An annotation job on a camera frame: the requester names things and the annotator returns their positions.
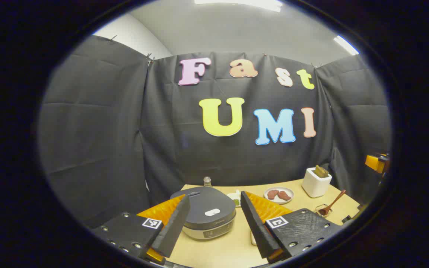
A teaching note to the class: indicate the brown wooden spoon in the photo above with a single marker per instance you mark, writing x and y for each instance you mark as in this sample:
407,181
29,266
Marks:
331,204

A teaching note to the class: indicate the round white plate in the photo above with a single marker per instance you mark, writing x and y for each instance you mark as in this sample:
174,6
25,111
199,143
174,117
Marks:
287,201

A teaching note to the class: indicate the white divided bean dish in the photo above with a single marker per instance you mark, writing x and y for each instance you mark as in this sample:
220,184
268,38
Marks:
235,199

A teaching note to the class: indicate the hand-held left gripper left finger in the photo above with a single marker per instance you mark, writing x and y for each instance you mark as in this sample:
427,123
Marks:
171,227

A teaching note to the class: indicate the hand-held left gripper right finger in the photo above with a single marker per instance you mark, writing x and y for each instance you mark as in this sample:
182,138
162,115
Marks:
257,227

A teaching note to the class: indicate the white toaster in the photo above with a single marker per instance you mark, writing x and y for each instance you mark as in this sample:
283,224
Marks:
315,186

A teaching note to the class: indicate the long ceiling light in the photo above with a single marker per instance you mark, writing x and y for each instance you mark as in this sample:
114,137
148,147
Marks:
244,3
346,45

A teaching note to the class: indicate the brown fried chicken piece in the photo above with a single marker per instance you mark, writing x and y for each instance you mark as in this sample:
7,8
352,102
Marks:
272,194
284,195

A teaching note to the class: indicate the dark grey rice cooker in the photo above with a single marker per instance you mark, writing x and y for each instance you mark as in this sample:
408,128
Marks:
209,208

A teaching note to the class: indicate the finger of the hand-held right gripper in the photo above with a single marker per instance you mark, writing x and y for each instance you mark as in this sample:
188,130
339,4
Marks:
372,162

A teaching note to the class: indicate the brown toast slice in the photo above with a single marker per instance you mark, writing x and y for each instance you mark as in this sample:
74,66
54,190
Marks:
320,171

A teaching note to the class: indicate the small clear glass bottle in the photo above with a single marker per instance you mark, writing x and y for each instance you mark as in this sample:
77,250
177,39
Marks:
207,181

